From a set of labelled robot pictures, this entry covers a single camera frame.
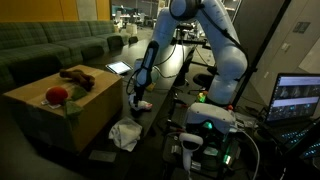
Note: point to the black device green lights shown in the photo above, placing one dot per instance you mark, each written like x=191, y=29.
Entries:
x=233, y=146

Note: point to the green plaid sofa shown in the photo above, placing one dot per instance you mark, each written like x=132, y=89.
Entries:
x=30, y=50

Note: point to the black equipment bar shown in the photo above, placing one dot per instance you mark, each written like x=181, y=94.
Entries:
x=196, y=41

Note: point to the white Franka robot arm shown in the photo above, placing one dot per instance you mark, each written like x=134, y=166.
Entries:
x=226, y=63

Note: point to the small red knob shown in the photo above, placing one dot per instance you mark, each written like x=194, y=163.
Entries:
x=230, y=107

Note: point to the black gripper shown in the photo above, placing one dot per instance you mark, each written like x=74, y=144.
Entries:
x=139, y=94

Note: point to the white pink plush toy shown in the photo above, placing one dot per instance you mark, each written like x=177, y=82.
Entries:
x=146, y=105

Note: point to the white VR headset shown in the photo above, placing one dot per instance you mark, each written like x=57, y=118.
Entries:
x=210, y=115

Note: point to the small green yellow object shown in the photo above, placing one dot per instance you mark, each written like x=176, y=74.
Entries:
x=202, y=97

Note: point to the white VR controller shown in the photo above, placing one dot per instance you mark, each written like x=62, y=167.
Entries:
x=190, y=140

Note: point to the dark grey flat block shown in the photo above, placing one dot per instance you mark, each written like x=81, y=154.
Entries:
x=101, y=156

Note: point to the large cardboard box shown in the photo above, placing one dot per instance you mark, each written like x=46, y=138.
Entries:
x=90, y=113

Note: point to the white wall switch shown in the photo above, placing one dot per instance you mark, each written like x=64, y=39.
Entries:
x=285, y=47

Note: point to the lit tablet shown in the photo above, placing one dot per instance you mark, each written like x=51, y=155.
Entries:
x=119, y=67

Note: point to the open black laptop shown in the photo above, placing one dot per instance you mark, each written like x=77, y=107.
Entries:
x=293, y=96

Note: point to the brown plush toy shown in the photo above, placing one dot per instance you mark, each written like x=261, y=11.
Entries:
x=80, y=79

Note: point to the red plush rose green leaves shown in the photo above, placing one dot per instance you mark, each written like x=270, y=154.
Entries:
x=56, y=95

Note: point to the white towel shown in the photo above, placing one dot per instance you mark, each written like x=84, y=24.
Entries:
x=125, y=133

